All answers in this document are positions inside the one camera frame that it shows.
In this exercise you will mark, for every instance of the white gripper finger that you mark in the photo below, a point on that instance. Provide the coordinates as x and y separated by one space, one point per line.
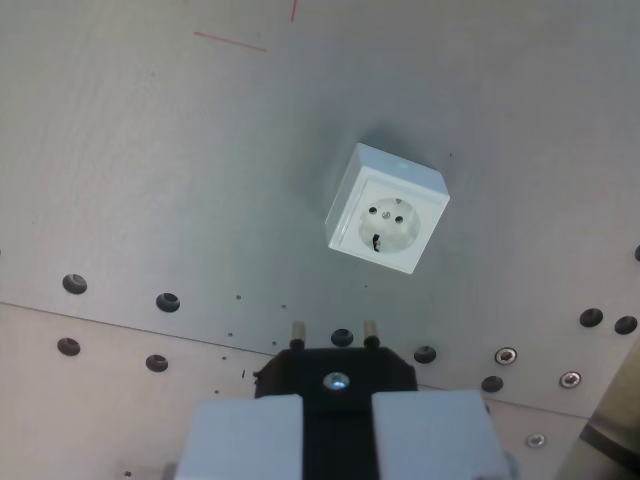
435 435
245 440

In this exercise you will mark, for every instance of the black two-pin plug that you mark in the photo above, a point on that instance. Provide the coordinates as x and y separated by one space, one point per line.
337 400

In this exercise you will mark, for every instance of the silver screw head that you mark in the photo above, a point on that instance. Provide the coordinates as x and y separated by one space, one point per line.
505 356
535 440
570 379

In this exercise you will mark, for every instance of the white wall socket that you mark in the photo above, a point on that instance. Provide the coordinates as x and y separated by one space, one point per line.
387 220

